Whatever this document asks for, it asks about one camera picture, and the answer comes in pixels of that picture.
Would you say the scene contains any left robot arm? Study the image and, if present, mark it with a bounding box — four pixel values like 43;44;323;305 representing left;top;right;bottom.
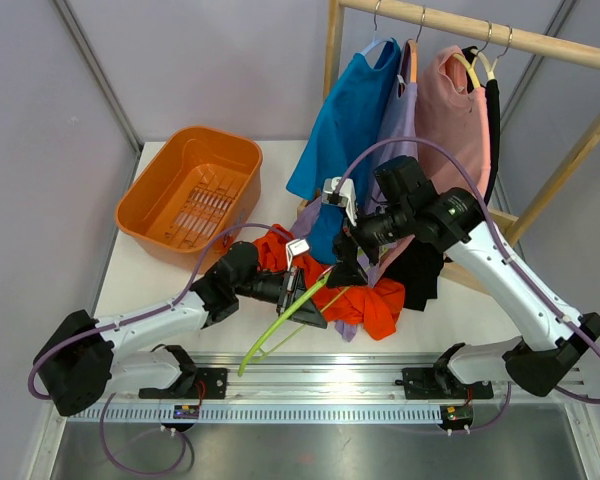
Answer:
33;242;327;417

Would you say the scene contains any orange t shirt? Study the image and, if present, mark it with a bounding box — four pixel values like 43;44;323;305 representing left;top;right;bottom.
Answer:
254;224;405;342

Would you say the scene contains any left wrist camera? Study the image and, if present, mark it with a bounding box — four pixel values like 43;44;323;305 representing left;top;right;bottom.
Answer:
285;238;310;270

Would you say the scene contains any orange brown hanger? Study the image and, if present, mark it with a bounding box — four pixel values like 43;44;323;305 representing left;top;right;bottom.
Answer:
400;6;426;84

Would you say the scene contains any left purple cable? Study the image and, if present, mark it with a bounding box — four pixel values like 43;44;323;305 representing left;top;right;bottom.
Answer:
27;222;281;474

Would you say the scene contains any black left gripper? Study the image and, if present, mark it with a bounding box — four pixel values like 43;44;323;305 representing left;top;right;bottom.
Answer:
235;267;327;329

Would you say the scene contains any wooden clothes rack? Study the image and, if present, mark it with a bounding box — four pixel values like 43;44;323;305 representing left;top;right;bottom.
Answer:
296;0;600;296

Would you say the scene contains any lilac t shirt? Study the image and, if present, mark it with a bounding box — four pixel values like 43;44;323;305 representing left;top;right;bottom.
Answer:
289;79;422;343

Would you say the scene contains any pink t shirt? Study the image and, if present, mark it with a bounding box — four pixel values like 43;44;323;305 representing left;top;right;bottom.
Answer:
372;46;491;274

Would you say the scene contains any lime green hanger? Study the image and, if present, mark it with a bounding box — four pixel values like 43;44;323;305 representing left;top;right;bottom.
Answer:
237;267;334;377

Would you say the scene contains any orange plastic basket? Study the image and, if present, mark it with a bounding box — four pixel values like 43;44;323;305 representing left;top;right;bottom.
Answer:
116;126;263;269

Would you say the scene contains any aluminium mounting rail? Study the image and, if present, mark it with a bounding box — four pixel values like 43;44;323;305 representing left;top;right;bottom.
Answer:
29;352;600;480

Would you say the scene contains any black t shirt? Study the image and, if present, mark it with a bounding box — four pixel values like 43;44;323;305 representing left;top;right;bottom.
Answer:
383;46;501;311

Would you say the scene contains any blue t shirt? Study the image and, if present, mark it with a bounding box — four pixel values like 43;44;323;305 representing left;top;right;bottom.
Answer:
285;36;402;266

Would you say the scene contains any cream yellow hanger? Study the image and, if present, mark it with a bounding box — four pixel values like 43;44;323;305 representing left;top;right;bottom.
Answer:
452;22;495;89

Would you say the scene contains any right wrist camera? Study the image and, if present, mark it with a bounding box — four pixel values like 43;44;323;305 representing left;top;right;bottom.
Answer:
321;177;357;227

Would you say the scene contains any light blue hanger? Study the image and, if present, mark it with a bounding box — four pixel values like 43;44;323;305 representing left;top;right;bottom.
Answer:
359;0;394;57

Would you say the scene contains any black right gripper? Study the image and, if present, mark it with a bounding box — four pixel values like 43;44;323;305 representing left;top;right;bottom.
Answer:
326;200;412;287

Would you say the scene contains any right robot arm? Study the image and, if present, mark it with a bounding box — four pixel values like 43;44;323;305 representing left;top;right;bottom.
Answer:
322;156;600;397

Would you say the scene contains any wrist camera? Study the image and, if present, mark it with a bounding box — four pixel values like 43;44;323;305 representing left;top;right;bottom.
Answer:
321;177;357;227
285;238;310;270

